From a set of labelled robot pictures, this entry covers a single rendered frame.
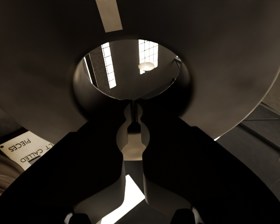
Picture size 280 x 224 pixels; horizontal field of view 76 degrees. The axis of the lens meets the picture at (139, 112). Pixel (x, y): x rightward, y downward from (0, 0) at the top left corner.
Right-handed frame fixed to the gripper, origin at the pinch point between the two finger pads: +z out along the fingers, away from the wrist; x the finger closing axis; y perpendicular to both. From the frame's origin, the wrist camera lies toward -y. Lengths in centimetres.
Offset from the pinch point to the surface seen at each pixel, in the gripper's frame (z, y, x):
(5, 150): 30, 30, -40
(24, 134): 33, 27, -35
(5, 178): 18.5, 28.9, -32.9
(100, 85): 334, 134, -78
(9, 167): 23, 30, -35
